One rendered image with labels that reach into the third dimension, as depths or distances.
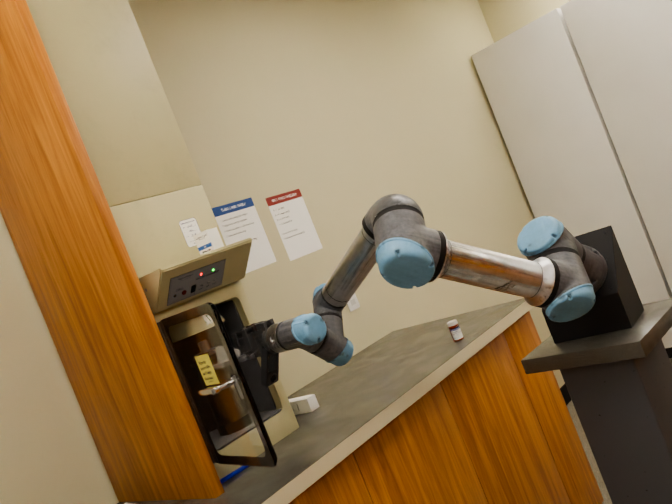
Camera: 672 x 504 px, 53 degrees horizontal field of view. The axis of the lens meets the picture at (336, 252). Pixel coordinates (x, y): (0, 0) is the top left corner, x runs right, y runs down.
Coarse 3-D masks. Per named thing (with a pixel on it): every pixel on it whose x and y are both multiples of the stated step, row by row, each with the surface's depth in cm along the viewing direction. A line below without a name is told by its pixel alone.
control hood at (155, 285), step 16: (208, 256) 179; (224, 256) 184; (240, 256) 190; (160, 272) 167; (176, 272) 172; (224, 272) 188; (240, 272) 194; (144, 288) 173; (160, 288) 170; (160, 304) 173; (176, 304) 178
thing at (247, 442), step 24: (192, 312) 158; (216, 312) 150; (168, 336) 172; (192, 336) 162; (216, 336) 153; (192, 360) 166; (216, 360) 156; (192, 384) 170; (216, 384) 160; (240, 384) 151; (216, 408) 164; (240, 408) 155; (216, 432) 169; (240, 432) 158; (264, 432) 151; (216, 456) 173; (240, 456) 162; (264, 456) 153
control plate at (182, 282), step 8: (216, 264) 183; (224, 264) 186; (192, 272) 176; (200, 272) 179; (208, 272) 182; (216, 272) 185; (176, 280) 173; (184, 280) 175; (192, 280) 178; (200, 280) 181; (208, 280) 183; (216, 280) 186; (176, 288) 174; (184, 288) 177; (200, 288) 182; (208, 288) 185; (168, 296) 173; (176, 296) 176; (184, 296) 179; (168, 304) 175
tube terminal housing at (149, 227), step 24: (192, 192) 195; (120, 216) 176; (144, 216) 181; (168, 216) 187; (192, 216) 192; (144, 240) 179; (168, 240) 185; (144, 264) 177; (168, 264) 183; (240, 288) 198; (168, 312) 179; (240, 312) 199; (288, 408) 198; (288, 432) 196
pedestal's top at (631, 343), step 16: (656, 304) 179; (640, 320) 170; (656, 320) 165; (592, 336) 173; (608, 336) 167; (624, 336) 162; (640, 336) 158; (656, 336) 161; (544, 352) 176; (560, 352) 170; (576, 352) 166; (592, 352) 163; (608, 352) 160; (624, 352) 158; (640, 352) 155; (528, 368) 176; (544, 368) 173; (560, 368) 170
